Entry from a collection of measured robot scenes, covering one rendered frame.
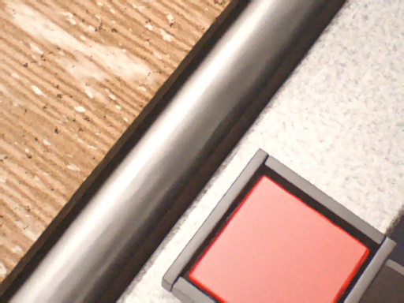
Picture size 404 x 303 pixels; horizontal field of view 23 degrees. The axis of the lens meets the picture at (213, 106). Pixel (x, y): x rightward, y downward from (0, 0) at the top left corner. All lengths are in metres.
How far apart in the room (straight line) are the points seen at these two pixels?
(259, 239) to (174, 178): 0.05
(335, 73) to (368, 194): 0.06
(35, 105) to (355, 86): 0.16
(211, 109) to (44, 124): 0.08
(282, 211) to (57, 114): 0.11
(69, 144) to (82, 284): 0.06
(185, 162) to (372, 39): 0.12
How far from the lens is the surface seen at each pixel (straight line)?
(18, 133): 0.46
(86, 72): 0.47
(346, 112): 0.49
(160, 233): 0.51
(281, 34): 0.50
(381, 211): 0.48
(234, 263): 0.45
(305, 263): 0.45
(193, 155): 0.48
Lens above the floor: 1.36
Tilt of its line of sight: 68 degrees down
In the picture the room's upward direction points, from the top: 12 degrees clockwise
